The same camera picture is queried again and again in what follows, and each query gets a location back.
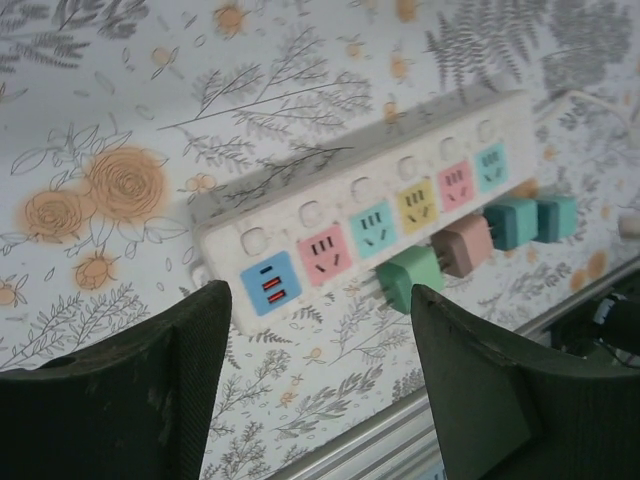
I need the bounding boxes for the pink cube plug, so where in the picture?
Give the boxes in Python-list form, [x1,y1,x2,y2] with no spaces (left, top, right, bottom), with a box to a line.
[430,214,496,280]

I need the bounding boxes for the white power strip cable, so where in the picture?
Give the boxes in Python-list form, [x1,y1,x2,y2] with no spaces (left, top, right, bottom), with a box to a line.
[529,88,640,239]

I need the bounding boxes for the floral tablecloth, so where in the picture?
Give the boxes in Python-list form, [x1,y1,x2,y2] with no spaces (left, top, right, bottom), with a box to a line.
[0,0,640,480]

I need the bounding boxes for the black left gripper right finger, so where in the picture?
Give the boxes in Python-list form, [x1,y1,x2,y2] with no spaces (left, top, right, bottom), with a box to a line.
[409,283,640,480]

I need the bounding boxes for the white power strip coloured sockets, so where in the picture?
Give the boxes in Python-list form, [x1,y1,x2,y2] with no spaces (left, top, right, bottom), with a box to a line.
[189,89,534,336]

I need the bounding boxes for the green cube plug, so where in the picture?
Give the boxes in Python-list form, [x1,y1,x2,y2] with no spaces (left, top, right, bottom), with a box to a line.
[357,243,447,317]

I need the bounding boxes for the teal cube plug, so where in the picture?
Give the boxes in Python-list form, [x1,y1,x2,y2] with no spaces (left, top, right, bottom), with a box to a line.
[534,193,579,245]
[484,198,539,252]

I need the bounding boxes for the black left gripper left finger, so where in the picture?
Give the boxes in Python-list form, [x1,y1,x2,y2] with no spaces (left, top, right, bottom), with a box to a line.
[0,279,234,480]

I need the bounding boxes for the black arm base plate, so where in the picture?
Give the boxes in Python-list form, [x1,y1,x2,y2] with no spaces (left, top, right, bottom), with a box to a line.
[547,288,640,371]

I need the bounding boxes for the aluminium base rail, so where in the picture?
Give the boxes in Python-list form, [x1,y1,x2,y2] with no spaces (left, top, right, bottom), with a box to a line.
[264,259,640,480]

